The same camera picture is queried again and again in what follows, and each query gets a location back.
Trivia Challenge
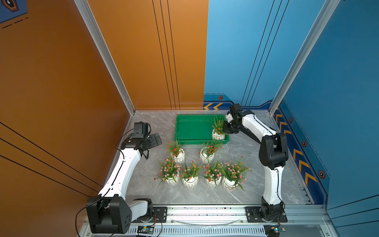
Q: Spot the orange flower pot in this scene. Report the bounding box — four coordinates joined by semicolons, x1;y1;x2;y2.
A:
212;115;226;140
181;161;202;190

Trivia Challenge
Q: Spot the red flower pot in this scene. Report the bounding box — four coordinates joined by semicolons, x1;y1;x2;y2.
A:
203;160;223;188
199;140;223;164
166;141;186;165

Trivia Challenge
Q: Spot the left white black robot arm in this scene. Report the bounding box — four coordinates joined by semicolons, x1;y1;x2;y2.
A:
85;133;162;235

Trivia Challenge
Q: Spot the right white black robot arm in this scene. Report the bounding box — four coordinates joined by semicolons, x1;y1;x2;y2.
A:
224;104;289;222

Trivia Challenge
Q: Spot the green plastic storage tray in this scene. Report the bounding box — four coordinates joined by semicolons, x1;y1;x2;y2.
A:
174;114;225;145

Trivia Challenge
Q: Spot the pink flower pot front left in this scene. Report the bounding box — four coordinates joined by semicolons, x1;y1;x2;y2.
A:
155;157;182;187

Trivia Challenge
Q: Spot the pink flower pot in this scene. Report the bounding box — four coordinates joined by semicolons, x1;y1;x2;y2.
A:
221;157;251;191
155;157;182;187

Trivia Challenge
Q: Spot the pink flower pot front right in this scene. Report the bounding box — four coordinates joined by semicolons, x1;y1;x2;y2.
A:
221;157;251;191

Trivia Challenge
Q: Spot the left green circuit board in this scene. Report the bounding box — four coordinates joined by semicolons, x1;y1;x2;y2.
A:
137;226;155;236

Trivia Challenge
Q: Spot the green circuit board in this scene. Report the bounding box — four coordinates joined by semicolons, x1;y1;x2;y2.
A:
137;226;155;236
264;226;286;237

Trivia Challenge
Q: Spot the right green circuit board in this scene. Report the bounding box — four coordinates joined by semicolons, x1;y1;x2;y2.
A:
264;226;286;237

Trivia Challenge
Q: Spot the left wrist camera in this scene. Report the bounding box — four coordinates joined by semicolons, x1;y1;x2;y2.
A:
132;121;151;138

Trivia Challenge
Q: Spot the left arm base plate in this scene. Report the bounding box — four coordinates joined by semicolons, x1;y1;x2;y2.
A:
132;206;168;223

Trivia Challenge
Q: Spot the aluminium front rail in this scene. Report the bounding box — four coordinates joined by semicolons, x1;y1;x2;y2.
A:
154;204;332;225

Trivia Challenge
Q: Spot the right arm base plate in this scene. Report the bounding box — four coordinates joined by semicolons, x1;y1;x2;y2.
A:
245;206;288;223

